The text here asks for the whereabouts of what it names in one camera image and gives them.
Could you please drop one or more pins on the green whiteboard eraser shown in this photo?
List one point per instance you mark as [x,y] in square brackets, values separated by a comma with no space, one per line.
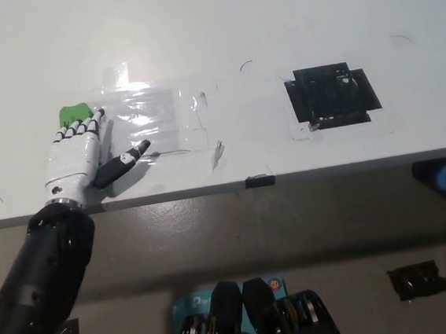
[73,112]

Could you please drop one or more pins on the clear plastic sheet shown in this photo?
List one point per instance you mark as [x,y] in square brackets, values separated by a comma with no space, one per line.
[155,118]

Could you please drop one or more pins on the small black tape strip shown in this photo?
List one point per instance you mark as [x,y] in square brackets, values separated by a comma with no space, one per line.
[260,181]

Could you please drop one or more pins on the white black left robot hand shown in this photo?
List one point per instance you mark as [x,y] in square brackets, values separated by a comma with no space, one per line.
[74,161]

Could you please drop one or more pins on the teal router box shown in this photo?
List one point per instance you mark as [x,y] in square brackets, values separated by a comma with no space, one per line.
[194,302]

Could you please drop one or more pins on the black tape square patch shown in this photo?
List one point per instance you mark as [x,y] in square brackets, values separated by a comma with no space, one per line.
[332,95]

